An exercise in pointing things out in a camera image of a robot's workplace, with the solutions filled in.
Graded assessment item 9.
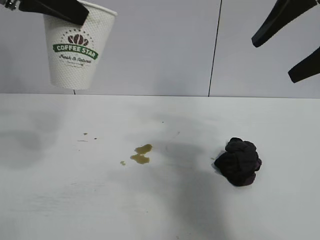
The brown coffee puddle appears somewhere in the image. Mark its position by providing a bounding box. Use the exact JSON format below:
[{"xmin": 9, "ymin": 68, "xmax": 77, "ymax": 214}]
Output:
[{"xmin": 129, "ymin": 143, "xmax": 153, "ymax": 165}]

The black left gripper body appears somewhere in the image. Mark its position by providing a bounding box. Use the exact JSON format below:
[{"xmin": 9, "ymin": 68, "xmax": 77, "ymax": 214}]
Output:
[{"xmin": 0, "ymin": 0, "xmax": 22, "ymax": 11}]

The white Coffee Star paper cup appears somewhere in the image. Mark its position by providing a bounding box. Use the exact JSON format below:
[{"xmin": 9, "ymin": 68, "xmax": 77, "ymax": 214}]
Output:
[{"xmin": 42, "ymin": 0, "xmax": 118, "ymax": 91}]

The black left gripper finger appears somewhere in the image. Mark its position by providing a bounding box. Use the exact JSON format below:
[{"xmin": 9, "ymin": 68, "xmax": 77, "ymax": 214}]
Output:
[{"xmin": 18, "ymin": 0, "xmax": 90, "ymax": 26}]

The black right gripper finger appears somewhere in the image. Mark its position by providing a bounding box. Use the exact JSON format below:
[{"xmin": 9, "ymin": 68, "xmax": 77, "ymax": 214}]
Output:
[
  {"xmin": 287, "ymin": 46, "xmax": 320, "ymax": 83},
  {"xmin": 251, "ymin": 0, "xmax": 318, "ymax": 48}
]

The dark purple cloth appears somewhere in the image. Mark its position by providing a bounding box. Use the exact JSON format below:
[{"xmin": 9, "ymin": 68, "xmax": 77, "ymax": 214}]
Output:
[{"xmin": 213, "ymin": 136, "xmax": 263, "ymax": 188}]

